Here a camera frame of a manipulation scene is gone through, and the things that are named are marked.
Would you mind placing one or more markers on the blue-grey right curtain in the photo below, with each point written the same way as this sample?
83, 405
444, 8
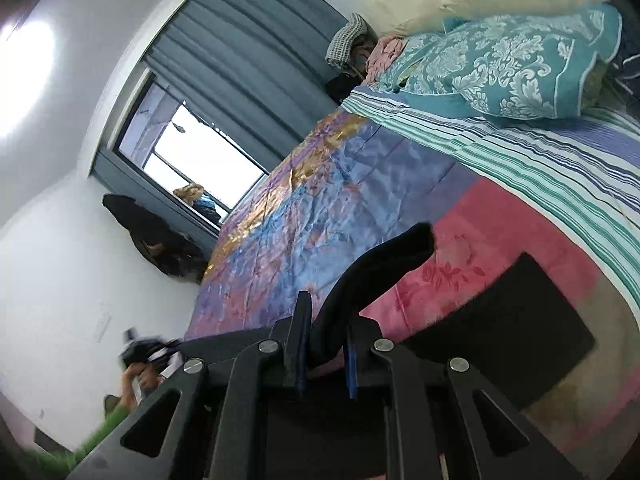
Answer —
255, 69

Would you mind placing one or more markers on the colourful satin quilt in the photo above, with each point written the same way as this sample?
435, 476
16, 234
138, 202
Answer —
352, 173

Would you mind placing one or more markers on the pink patterned pillow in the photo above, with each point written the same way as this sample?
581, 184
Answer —
382, 57

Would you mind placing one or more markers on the grey folded blanket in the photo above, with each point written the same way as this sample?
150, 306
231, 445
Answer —
339, 52

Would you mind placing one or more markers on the person left hand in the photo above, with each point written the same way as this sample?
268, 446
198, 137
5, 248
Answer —
145, 374

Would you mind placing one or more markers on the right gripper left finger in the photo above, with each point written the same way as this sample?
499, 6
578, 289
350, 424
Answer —
201, 425

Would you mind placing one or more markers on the teal floral pillow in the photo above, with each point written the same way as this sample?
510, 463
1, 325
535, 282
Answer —
522, 67

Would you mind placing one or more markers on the striped bed sheet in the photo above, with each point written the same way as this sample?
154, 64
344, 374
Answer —
582, 174

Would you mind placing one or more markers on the white wall switch plate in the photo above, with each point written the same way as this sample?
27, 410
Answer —
102, 326

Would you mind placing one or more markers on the black pants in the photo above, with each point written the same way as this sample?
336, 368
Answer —
509, 306

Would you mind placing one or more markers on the clothes on balcony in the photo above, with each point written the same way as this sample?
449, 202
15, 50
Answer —
194, 196

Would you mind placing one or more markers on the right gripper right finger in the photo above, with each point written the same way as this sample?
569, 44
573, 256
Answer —
445, 421

